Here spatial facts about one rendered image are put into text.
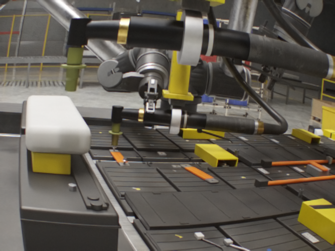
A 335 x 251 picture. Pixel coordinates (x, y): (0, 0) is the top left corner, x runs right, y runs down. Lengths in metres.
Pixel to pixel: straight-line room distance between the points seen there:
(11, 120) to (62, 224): 1.80
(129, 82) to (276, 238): 0.79
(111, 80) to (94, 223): 1.01
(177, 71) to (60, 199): 0.71
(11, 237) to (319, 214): 0.60
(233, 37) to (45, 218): 0.36
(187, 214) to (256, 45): 0.38
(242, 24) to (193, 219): 1.52
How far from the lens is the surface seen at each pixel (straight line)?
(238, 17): 2.20
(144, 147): 1.35
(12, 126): 2.36
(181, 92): 1.24
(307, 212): 0.87
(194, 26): 0.58
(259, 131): 1.30
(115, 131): 1.27
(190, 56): 0.59
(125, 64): 1.52
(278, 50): 0.63
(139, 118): 1.25
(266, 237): 0.79
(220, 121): 1.27
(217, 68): 2.39
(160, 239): 0.74
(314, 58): 0.66
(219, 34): 0.61
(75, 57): 0.61
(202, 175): 1.11
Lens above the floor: 1.33
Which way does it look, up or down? 12 degrees down
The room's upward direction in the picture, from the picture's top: 6 degrees clockwise
